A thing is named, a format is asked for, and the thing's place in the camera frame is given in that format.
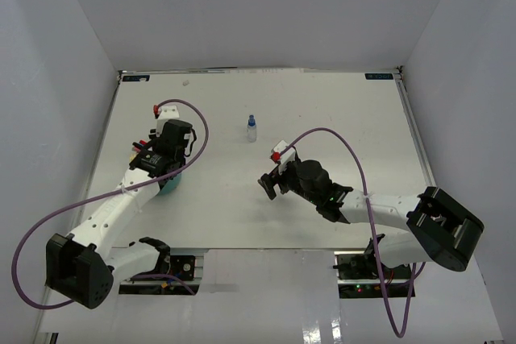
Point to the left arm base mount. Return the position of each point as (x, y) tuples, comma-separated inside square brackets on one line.
[(183, 279)]

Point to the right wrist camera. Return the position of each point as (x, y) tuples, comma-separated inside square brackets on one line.
[(282, 154)]

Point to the blue corner label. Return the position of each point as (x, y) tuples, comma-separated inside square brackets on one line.
[(135, 78), (378, 76)]

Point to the left blue corner label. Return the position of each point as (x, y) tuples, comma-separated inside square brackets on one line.
[(135, 78)]

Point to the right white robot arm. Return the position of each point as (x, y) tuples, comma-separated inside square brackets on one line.
[(431, 226)]

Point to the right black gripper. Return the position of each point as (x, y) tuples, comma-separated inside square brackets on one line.
[(268, 182)]

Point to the right blue corner label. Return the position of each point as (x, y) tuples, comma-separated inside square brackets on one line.
[(378, 76)]

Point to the teal round desk organizer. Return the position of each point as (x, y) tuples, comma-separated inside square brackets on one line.
[(168, 185)]

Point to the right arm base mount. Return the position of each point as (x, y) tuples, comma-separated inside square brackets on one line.
[(358, 278)]

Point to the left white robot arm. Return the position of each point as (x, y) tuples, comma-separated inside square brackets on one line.
[(84, 265)]

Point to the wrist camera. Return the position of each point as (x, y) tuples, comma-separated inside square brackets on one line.
[(282, 154), (163, 114)]

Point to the blue cap spray bottle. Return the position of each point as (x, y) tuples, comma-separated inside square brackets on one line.
[(251, 129)]

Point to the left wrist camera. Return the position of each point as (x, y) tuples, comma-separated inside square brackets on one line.
[(163, 114)]

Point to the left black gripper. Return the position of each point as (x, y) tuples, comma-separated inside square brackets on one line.
[(155, 146)]

